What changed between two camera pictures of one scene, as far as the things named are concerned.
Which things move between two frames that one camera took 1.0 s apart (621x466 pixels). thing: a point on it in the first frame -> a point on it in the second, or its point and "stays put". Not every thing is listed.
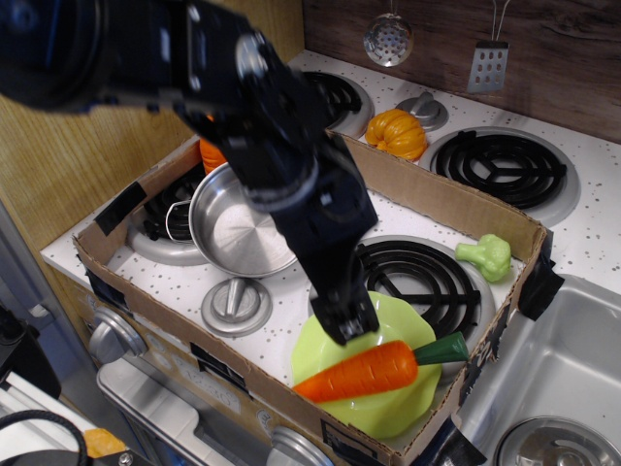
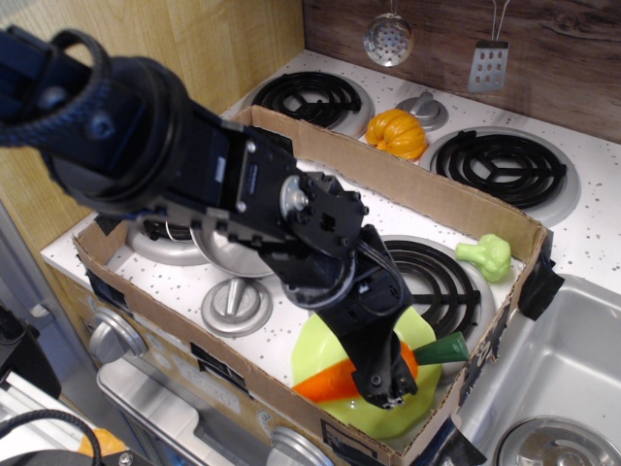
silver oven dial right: (291, 448) stays put
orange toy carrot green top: (387, 366) stays put
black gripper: (322, 227) -> (366, 322)
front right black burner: (431, 281) stays put
